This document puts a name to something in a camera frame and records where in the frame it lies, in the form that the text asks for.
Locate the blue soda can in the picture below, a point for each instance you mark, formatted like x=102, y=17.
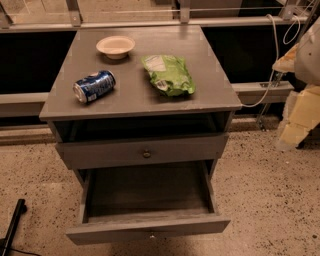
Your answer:
x=92, y=87

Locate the white ceramic bowl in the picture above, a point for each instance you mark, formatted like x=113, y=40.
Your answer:
x=115, y=47

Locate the grey open bottom drawer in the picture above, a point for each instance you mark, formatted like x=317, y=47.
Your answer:
x=145, y=202

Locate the green chip bag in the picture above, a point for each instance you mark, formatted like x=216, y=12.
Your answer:
x=169, y=75

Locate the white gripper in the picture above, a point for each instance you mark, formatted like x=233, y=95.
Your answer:
x=309, y=61

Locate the grey wooden drawer cabinet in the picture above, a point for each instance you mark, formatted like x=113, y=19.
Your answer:
x=134, y=124

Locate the grey drawer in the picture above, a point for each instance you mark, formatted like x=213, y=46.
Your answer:
x=145, y=202
x=130, y=152

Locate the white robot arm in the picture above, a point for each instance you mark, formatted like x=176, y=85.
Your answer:
x=303, y=59

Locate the metal railing frame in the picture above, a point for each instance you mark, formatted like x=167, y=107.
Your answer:
x=150, y=20

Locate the black floor stand leg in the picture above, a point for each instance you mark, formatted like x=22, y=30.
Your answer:
x=6, y=242

